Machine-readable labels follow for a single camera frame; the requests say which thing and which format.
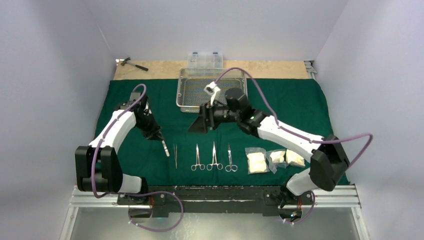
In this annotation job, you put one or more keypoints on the metal wire mesh tray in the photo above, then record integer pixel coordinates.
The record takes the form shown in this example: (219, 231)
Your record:
(192, 81)

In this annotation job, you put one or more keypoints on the clear plastic compartment box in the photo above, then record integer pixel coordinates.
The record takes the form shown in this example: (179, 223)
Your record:
(205, 60)

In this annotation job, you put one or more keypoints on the dark green surgical drape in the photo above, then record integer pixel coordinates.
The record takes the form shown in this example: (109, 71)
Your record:
(300, 103)

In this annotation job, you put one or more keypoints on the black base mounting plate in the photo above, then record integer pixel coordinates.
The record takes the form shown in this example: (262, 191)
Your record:
(267, 201)

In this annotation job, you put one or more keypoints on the small black-handled hammer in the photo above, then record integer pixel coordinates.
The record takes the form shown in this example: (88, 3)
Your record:
(127, 61)

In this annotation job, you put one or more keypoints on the silver surgical scissors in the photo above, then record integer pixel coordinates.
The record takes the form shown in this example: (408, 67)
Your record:
(230, 167)

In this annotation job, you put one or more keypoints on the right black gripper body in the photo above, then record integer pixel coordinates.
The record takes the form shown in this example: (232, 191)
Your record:
(206, 117)

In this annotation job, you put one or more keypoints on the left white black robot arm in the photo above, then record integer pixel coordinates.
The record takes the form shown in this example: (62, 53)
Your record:
(98, 168)

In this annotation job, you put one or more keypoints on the white gauze packet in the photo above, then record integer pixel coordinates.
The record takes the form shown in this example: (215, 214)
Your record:
(256, 160)

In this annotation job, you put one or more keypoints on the right side aluminium rail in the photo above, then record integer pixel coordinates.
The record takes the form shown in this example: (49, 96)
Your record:
(310, 70)

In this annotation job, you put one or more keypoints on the silver hemostat forceps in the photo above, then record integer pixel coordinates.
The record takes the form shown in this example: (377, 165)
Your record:
(198, 164)
(214, 162)

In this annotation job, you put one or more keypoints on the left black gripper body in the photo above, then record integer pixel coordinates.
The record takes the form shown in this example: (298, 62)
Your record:
(149, 129)

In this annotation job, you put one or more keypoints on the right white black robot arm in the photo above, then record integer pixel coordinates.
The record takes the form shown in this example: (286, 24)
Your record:
(327, 159)

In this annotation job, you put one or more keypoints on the silver tweezers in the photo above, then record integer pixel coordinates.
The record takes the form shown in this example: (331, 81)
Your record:
(175, 151)
(165, 147)

